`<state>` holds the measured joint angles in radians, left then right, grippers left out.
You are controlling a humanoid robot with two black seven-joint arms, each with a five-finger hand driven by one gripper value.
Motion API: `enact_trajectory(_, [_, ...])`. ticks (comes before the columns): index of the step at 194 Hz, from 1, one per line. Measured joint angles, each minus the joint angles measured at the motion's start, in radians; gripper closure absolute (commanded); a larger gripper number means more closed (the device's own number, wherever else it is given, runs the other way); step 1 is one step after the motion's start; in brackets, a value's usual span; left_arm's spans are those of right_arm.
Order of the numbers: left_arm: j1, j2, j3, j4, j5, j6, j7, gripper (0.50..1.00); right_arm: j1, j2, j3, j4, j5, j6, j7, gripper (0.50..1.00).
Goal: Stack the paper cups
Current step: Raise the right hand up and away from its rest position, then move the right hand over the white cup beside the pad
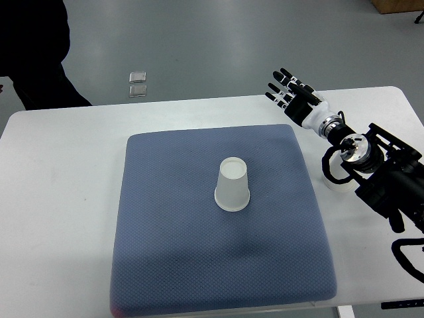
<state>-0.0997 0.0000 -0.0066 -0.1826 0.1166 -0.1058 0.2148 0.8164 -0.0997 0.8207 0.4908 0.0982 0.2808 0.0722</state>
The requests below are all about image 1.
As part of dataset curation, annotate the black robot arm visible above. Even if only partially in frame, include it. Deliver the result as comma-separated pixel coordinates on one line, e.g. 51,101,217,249
321,112,423,233

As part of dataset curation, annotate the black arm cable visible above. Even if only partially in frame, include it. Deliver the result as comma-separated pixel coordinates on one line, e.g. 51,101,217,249
391,237,424,282

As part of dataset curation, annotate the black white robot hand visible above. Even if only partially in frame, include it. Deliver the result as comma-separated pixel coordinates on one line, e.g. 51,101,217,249
265,68,337,138

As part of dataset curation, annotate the white paper cup on mat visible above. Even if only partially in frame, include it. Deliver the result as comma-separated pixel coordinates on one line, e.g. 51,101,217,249
214,157,250,212

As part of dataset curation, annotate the brown cardboard box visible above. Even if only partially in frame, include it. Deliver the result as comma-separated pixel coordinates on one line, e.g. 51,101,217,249
370,0,423,14

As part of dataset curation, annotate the upper metal floor plate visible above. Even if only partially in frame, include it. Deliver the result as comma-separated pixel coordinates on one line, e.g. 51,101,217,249
129,71,146,83

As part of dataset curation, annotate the person in dark clothes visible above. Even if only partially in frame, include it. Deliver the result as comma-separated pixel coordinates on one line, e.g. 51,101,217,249
1,1,91,111

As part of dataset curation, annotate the black tripod leg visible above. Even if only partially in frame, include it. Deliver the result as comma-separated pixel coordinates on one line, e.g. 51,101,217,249
414,11,424,24

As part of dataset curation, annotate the blue quilted cushion mat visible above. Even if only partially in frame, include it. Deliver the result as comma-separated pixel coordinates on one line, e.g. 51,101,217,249
110,124,337,317

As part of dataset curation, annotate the black table control panel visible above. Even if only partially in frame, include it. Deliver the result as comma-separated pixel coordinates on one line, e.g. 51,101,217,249
380,299,424,310

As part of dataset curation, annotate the white paper cup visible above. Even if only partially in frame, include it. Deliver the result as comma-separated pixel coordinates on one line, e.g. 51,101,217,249
322,152,356,192
214,157,250,212

